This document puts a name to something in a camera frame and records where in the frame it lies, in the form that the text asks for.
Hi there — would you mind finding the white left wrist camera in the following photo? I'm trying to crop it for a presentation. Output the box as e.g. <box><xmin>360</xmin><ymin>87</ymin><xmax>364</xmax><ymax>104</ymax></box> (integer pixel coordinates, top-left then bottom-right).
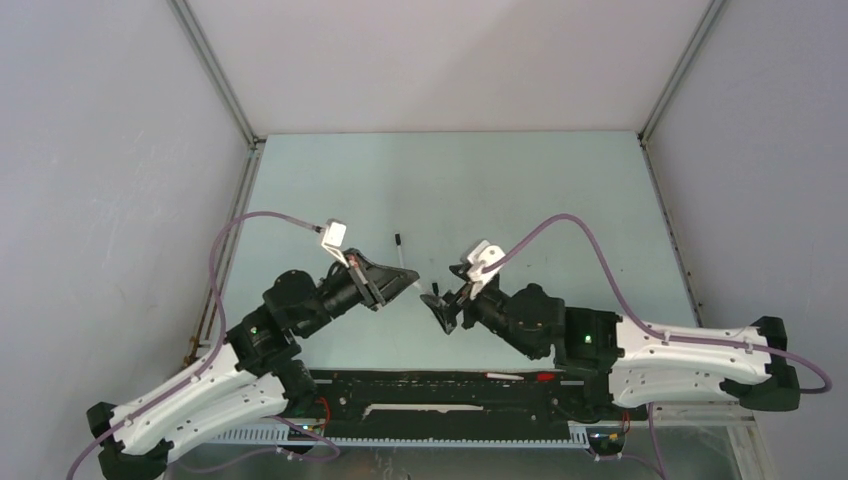
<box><xmin>319</xmin><ymin>219</ymin><xmax>348</xmax><ymax>268</ymax></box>

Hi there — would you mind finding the aluminium frame rail left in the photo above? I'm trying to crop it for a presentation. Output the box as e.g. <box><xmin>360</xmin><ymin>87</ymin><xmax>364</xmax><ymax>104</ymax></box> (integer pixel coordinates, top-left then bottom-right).
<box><xmin>167</xmin><ymin>1</ymin><xmax>264</xmax><ymax>359</ymax></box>

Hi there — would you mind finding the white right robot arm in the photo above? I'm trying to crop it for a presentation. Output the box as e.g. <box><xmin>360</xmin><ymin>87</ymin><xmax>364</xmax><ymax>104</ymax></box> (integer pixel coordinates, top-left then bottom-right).
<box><xmin>420</xmin><ymin>278</ymin><xmax>801</xmax><ymax>418</ymax></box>

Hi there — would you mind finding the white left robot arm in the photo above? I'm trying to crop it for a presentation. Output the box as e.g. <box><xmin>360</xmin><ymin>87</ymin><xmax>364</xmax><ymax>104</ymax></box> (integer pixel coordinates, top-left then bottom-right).
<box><xmin>86</xmin><ymin>249</ymin><xmax>419</xmax><ymax>479</ymax></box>

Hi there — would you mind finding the aluminium frame rail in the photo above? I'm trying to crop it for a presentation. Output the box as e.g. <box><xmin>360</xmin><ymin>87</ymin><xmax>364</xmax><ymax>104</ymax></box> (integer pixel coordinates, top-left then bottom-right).
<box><xmin>637</xmin><ymin>0</ymin><xmax>730</xmax><ymax>327</ymax></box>
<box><xmin>167</xmin><ymin>1</ymin><xmax>264</xmax><ymax>359</ymax></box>

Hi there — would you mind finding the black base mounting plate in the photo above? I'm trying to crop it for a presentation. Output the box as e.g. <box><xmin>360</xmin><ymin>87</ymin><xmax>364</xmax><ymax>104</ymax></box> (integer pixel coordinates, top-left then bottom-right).
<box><xmin>254</xmin><ymin>368</ymin><xmax>647</xmax><ymax>444</ymax></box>

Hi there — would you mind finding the white pen red cap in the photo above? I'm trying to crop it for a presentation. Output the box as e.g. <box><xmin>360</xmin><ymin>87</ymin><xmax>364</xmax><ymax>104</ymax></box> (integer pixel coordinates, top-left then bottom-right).
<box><xmin>484</xmin><ymin>372</ymin><xmax>557</xmax><ymax>382</ymax></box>

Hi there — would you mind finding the slotted white cable duct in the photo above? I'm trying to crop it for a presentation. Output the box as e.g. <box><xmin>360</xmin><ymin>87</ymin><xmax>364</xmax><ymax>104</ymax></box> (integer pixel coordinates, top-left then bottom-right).
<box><xmin>211</xmin><ymin>423</ymin><xmax>598</xmax><ymax>450</ymax></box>

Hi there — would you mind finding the aluminium frame rail right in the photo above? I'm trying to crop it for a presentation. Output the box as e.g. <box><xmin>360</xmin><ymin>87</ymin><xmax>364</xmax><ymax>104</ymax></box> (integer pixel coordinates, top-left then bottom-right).
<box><xmin>637</xmin><ymin>0</ymin><xmax>730</xmax><ymax>327</ymax></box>

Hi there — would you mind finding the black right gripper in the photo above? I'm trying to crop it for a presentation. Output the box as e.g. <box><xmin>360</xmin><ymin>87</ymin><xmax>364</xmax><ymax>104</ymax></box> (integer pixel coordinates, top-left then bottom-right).
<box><xmin>420</xmin><ymin>265</ymin><xmax>542</xmax><ymax>361</ymax></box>

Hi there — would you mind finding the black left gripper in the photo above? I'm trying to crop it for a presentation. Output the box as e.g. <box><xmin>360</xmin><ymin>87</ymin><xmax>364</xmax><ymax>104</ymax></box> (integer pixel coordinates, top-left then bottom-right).
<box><xmin>297</xmin><ymin>247</ymin><xmax>418</xmax><ymax>337</ymax></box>

